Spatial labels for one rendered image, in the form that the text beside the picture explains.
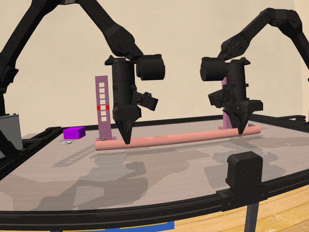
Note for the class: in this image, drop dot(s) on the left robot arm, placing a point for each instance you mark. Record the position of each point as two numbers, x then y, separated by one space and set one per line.
120 41

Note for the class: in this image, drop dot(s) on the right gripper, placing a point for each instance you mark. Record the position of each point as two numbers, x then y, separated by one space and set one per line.
240 111

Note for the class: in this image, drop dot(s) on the purple block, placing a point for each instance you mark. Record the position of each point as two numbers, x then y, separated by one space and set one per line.
74 133

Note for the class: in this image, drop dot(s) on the long salmon-pink rail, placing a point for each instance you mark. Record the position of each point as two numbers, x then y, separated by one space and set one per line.
104 144

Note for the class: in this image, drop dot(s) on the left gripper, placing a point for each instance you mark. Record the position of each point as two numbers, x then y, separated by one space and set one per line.
122 96

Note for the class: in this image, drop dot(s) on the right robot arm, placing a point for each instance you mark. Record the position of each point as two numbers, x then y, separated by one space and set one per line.
215 69

